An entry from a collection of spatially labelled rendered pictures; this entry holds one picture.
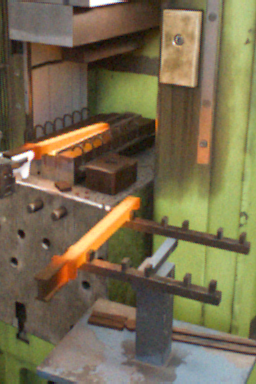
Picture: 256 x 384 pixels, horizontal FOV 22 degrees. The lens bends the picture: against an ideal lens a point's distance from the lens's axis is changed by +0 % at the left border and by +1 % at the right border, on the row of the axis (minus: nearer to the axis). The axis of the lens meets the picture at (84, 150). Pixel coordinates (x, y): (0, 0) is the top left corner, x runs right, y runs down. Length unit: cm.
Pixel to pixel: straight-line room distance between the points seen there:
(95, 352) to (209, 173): 50
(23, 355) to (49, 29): 93
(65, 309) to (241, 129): 65
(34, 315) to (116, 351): 44
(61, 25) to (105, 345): 73
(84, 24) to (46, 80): 38
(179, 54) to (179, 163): 28
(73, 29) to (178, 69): 26
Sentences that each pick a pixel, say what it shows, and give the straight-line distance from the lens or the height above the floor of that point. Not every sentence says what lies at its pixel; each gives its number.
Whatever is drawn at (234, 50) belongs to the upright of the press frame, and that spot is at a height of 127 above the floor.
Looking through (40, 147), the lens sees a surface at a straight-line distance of 161.
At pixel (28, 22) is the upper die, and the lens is 164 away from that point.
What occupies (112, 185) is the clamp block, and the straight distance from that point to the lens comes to 159.
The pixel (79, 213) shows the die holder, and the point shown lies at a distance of 160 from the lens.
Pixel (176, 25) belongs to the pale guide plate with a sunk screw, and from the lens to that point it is 154.
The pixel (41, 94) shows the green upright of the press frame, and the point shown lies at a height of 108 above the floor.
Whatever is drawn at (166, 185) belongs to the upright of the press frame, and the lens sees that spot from 168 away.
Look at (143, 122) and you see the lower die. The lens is 193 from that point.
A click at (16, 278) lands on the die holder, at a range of 183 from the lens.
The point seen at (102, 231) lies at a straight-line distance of 134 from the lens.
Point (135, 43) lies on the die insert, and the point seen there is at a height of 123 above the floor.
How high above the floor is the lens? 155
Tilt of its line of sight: 19 degrees down
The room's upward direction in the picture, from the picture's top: straight up
